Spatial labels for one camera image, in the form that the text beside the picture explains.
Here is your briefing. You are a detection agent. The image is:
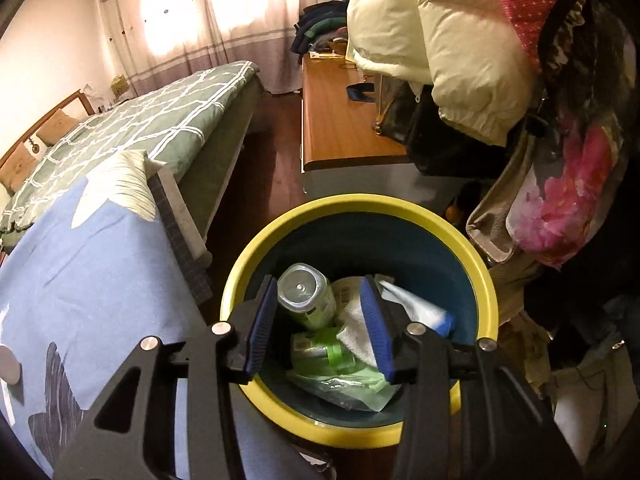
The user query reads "yellow rimmed blue trash bin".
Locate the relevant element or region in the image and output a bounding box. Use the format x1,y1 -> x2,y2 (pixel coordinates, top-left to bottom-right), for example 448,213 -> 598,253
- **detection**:
220,194 -> 498,448

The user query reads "green white plastic bottle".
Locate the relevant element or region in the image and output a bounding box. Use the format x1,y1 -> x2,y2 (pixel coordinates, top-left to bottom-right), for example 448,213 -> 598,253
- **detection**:
277,263 -> 336,330

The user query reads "brown pillow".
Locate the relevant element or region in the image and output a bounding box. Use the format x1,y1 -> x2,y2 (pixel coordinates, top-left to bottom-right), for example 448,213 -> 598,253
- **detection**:
0,143 -> 38,195
36,110 -> 79,146

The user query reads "cream puffer jacket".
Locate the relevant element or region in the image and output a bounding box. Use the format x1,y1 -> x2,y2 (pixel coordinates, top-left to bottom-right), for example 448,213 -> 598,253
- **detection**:
347,0 -> 535,146

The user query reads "white instant noodle cup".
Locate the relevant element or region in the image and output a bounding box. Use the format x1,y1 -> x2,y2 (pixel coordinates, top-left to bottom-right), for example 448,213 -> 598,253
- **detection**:
374,275 -> 454,337

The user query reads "brown pillow right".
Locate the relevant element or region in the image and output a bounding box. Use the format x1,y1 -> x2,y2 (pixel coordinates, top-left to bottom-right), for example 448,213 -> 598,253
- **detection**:
36,110 -> 79,146

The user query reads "blue cloth with star patches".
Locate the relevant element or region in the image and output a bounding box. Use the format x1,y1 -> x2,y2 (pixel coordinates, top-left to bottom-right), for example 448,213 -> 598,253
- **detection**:
0,148 -> 321,480

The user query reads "wooden bed with headboard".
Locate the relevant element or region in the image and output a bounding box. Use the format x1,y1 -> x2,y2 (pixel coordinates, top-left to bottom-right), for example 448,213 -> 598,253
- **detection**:
0,60 -> 264,241

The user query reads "green plaid duvet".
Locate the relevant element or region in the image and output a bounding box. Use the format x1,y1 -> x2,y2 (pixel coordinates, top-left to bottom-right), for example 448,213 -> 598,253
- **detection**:
0,60 -> 260,233

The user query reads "white tissue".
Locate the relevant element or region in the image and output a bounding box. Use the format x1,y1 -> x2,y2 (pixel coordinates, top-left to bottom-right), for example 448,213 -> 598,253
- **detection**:
337,298 -> 378,368

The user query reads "brown pillow left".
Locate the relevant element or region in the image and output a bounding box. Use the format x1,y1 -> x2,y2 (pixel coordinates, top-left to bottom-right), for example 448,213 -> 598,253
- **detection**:
0,143 -> 38,195

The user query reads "green plastic bag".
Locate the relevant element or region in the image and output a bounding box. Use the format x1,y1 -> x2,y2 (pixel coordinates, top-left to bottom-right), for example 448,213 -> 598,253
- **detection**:
286,327 -> 400,413

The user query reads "pile of dark clothes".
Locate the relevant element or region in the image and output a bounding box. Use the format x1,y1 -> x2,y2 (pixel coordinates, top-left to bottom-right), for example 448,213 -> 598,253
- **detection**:
290,0 -> 349,56

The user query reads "pink window curtain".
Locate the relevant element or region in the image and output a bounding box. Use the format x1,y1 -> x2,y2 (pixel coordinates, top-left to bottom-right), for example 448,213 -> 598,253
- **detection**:
98,0 -> 329,96

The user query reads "floral pink bag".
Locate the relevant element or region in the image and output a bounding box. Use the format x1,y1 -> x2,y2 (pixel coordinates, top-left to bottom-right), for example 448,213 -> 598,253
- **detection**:
465,114 -> 625,269

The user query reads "wooden tv cabinet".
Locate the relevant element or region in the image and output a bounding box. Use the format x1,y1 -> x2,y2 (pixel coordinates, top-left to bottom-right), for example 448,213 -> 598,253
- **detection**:
300,56 -> 466,214

